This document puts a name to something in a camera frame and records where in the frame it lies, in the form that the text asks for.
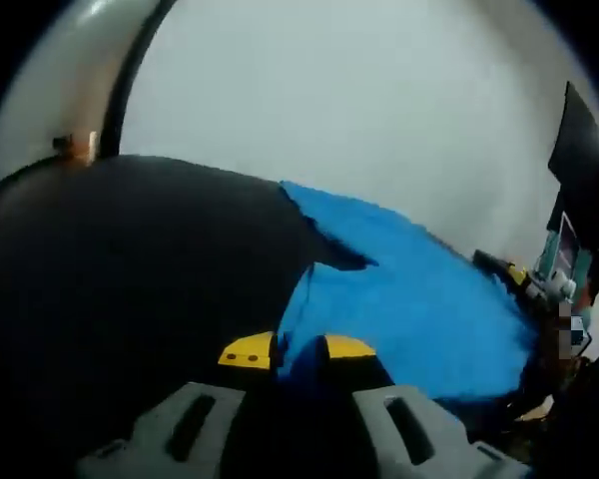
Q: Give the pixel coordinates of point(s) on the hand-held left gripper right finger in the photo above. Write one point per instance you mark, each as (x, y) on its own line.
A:
(379, 429)

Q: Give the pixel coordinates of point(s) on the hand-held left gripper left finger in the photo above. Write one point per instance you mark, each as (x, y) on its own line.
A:
(204, 419)

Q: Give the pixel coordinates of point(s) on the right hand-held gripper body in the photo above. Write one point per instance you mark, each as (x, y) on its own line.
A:
(560, 287)

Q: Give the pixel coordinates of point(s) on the blue cloth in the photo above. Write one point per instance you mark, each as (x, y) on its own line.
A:
(404, 299)

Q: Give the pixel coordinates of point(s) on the teal panel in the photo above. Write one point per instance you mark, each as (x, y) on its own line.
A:
(549, 254)

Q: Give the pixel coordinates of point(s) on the silver monitor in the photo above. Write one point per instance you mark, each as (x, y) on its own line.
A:
(568, 244)

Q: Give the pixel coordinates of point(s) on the glass partition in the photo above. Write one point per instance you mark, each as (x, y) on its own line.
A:
(45, 75)

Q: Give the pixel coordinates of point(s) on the large black wall screen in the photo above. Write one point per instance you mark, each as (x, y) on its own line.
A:
(584, 159)

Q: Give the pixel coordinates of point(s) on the small dark wall box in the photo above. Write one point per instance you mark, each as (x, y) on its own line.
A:
(77, 147)

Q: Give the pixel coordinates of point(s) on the black partition frame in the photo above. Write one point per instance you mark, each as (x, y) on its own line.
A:
(125, 85)

